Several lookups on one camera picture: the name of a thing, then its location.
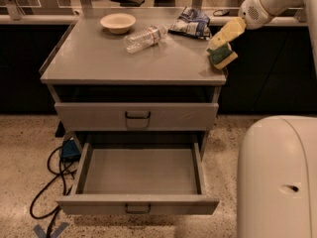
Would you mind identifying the black floor cable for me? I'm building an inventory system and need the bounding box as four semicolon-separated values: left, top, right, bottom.
29;145;78;238

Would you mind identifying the blue white snack bag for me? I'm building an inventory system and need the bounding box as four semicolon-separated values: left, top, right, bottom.
168;7;211;39

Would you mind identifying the blue power box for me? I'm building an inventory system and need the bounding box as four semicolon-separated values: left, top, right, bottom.
59;138;81;162

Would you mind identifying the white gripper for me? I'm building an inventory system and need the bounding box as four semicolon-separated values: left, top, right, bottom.
208;0;273;50

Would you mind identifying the grey metal drawer cabinet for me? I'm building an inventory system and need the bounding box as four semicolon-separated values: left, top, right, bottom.
41;9;226;149

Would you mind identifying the closed upper grey drawer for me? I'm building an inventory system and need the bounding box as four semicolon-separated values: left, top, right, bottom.
55;102;218;131

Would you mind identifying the open grey middle drawer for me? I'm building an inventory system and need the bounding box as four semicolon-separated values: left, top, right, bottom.
57;143;219;215

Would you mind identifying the black cable on ledge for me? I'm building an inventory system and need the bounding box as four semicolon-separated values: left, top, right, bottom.
212;9;231;18

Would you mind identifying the white paper bowl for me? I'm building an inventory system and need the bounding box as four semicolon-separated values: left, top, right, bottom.
100;13;136;35

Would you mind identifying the black office chair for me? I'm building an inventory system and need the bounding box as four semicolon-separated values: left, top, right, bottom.
110;0;145;7

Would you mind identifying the blue floor tape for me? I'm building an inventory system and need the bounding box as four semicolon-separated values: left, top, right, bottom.
33;222;69;238

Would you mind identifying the green yellow sponge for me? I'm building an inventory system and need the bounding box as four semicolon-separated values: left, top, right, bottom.
207;43;238;69

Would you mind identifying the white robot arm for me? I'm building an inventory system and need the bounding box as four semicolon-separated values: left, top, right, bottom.
207;0;317;238

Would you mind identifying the clear plastic water bottle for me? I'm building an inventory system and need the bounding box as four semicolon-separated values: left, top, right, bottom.
124;25;167;54

